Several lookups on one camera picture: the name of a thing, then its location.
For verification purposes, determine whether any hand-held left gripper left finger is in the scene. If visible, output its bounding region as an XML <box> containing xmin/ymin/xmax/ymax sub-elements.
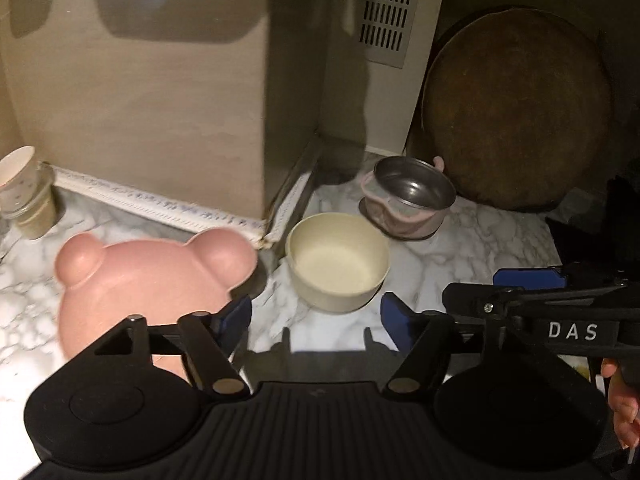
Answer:
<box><xmin>85</xmin><ymin>294</ymin><xmax>252</xmax><ymax>397</ymax></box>

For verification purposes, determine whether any clear plastic container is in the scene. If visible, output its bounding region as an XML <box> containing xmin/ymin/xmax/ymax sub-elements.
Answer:
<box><xmin>0</xmin><ymin>162</ymin><xmax>60</xmax><ymax>241</ymax></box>

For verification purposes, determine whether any black gas stove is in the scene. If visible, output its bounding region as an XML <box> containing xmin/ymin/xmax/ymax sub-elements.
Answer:
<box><xmin>545</xmin><ymin>210</ymin><xmax>640</xmax><ymax>281</ymax></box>

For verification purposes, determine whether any pink bowl with handles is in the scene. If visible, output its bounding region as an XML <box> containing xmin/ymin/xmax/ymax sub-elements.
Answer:
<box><xmin>359</xmin><ymin>156</ymin><xmax>453</xmax><ymax>240</ymax></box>

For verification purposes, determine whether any cream round bowl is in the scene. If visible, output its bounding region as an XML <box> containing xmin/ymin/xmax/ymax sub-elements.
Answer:
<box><xmin>286</xmin><ymin>213</ymin><xmax>391</xmax><ymax>313</ymax></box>

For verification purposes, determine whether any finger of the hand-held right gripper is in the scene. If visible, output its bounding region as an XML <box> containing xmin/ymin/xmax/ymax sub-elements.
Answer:
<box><xmin>492</xmin><ymin>266</ymin><xmax>576</xmax><ymax>293</ymax></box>
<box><xmin>442</xmin><ymin>282</ymin><xmax>506</xmax><ymax>322</ymax></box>

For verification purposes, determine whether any white floral bowl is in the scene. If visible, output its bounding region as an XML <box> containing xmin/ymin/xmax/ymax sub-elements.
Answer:
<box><xmin>0</xmin><ymin>146</ymin><xmax>41</xmax><ymax>206</ymax></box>

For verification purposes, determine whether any white vent grille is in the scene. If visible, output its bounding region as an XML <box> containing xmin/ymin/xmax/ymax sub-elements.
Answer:
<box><xmin>357</xmin><ymin>0</ymin><xmax>420</xmax><ymax>68</ymax></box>

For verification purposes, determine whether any person's right hand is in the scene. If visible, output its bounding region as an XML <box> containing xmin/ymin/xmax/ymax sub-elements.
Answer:
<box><xmin>600</xmin><ymin>357</ymin><xmax>640</xmax><ymax>452</ymax></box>

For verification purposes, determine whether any round wooden cutting board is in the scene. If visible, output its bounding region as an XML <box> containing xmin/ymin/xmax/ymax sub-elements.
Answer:
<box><xmin>422</xmin><ymin>7</ymin><xmax>613</xmax><ymax>211</ymax></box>

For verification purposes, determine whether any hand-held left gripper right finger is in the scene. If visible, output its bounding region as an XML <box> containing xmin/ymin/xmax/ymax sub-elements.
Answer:
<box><xmin>381</xmin><ymin>292</ymin><xmax>526</xmax><ymax>397</ymax></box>

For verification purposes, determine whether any pink bear-shaped plate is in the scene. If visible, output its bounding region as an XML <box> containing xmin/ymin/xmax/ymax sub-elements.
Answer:
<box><xmin>54</xmin><ymin>227</ymin><xmax>258</xmax><ymax>378</ymax></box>

